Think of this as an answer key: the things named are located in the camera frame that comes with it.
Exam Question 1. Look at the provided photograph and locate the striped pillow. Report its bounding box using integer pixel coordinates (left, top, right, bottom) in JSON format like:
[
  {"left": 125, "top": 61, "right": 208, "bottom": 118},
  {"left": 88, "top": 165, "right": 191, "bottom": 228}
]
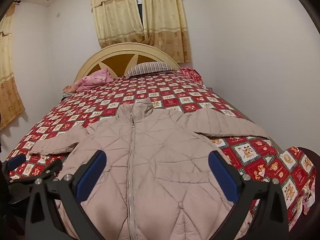
[{"left": 124, "top": 62, "right": 177, "bottom": 78}]

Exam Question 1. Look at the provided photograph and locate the beige floral side curtain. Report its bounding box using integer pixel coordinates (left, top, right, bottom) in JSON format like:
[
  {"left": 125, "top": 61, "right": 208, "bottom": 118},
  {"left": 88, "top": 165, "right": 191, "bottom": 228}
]
[{"left": 0, "top": 4, "right": 26, "bottom": 130}]

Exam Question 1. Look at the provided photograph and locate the cream wooden headboard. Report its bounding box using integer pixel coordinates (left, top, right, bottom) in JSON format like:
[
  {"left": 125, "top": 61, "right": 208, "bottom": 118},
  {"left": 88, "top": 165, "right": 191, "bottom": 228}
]
[{"left": 74, "top": 42, "right": 181, "bottom": 84}]

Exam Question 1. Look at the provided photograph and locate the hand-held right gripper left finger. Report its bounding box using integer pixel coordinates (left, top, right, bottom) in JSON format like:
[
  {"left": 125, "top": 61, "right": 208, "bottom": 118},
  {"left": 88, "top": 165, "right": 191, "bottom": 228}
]
[{"left": 24, "top": 150, "right": 110, "bottom": 240}]

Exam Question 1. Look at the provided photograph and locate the red printed bedspread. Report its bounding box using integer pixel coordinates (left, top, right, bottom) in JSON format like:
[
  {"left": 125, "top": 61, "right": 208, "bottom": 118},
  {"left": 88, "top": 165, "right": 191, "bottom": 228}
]
[{"left": 4, "top": 70, "right": 317, "bottom": 233}]

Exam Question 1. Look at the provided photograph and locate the beige quilted puffer jacket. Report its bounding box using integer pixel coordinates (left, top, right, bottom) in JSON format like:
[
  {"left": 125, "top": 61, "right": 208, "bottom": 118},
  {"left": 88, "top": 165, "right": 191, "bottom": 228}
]
[{"left": 29, "top": 98, "right": 272, "bottom": 240}]

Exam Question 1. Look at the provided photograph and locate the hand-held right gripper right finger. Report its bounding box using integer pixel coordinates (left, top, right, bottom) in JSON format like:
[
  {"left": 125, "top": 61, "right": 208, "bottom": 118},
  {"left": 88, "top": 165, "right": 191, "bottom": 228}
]
[{"left": 208, "top": 150, "right": 291, "bottom": 240}]

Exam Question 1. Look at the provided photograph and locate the small patterned folded cloth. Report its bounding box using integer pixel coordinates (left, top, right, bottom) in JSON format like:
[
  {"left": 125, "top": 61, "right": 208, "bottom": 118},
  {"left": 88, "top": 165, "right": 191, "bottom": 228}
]
[{"left": 62, "top": 84, "right": 78, "bottom": 97}]

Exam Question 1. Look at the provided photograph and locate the dark window pane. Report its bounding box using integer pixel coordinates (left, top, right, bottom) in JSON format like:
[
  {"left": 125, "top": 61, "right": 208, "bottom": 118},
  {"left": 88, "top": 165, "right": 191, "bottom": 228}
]
[{"left": 134, "top": 0, "right": 145, "bottom": 25}]

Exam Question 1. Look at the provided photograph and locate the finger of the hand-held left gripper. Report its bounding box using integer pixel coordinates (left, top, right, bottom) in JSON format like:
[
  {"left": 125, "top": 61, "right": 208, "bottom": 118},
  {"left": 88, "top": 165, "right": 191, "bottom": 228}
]
[
  {"left": 5, "top": 154, "right": 27, "bottom": 172},
  {"left": 9, "top": 158, "right": 63, "bottom": 196}
]

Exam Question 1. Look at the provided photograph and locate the pink folded quilt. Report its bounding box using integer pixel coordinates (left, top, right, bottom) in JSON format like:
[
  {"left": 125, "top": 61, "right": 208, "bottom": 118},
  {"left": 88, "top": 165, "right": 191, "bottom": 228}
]
[{"left": 73, "top": 68, "right": 113, "bottom": 93}]

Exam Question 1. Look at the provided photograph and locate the beige floral window curtain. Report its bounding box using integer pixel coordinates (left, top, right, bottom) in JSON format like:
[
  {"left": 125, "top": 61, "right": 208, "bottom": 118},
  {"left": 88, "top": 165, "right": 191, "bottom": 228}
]
[{"left": 90, "top": 0, "right": 192, "bottom": 64}]

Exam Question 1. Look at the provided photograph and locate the red patterned cloth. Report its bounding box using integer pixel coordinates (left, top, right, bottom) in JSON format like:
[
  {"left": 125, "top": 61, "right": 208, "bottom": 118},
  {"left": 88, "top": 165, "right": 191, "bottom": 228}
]
[{"left": 179, "top": 67, "right": 202, "bottom": 82}]

